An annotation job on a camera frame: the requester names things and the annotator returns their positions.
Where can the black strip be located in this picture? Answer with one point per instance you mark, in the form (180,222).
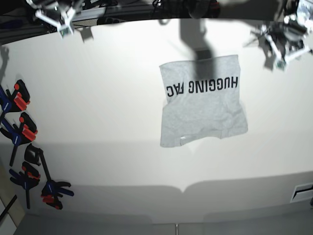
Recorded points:
(7,208)

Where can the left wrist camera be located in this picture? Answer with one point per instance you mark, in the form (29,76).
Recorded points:
(280,65)

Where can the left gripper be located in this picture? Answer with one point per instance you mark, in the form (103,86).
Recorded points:
(285,40)

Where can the blue red bar clamp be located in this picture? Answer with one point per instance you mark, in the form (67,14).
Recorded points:
(16,101)
(27,179)
(24,133)
(52,190)

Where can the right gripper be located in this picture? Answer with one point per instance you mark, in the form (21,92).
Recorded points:
(58,13)

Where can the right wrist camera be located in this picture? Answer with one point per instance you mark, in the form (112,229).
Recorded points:
(65,30)

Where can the grey T-shirt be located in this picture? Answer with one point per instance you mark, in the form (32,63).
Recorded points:
(203,100)

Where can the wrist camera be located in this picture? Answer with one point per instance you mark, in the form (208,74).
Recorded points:
(65,30)
(280,65)

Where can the aluminium frame rail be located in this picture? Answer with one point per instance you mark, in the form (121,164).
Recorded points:
(16,34)

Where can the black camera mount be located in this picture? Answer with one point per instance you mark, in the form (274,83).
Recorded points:
(197,8)

